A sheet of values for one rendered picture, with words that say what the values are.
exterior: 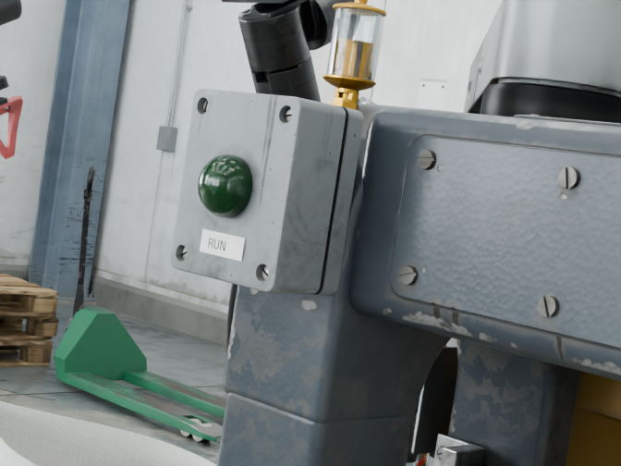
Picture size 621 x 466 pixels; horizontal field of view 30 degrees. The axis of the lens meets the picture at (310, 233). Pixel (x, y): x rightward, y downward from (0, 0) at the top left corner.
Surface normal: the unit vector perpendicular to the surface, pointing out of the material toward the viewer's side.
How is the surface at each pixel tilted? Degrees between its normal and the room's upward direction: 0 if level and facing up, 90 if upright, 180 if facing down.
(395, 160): 90
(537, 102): 90
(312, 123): 90
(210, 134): 90
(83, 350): 75
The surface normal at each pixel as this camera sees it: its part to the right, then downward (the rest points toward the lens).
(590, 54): 0.06, 0.06
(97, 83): 0.72, 0.14
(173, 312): -0.69, -0.07
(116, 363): 0.73, -0.11
